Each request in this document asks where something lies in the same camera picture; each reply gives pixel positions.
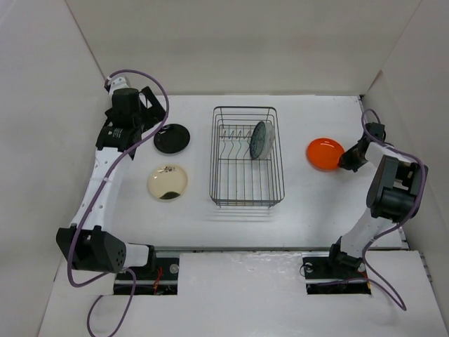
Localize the orange round plate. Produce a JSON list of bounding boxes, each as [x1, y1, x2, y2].
[[306, 138, 344, 171]]

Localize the blue patterned ceramic plate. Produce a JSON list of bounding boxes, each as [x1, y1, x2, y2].
[[249, 121, 270, 160]]

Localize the clear glass plate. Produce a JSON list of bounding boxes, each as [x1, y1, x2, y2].
[[260, 121, 275, 159]]

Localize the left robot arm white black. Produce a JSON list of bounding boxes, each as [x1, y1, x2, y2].
[[56, 81, 166, 279]]

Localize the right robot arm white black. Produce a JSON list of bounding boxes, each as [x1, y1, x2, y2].
[[324, 122, 429, 277]]

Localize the black round plate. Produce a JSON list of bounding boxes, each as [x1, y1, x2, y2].
[[153, 124, 191, 154]]

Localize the cream plate with flower pattern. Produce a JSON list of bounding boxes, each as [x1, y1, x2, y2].
[[147, 164, 189, 201]]

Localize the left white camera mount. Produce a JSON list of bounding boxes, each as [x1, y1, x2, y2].
[[104, 74, 130, 96]]

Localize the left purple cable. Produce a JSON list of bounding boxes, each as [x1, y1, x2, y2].
[[66, 69, 170, 337]]

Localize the grey wire dish rack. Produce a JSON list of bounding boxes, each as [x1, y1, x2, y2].
[[209, 105, 285, 208]]

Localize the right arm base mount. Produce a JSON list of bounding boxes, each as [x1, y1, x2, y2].
[[300, 254, 371, 295]]

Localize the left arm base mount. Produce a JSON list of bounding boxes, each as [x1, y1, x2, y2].
[[132, 251, 180, 296]]

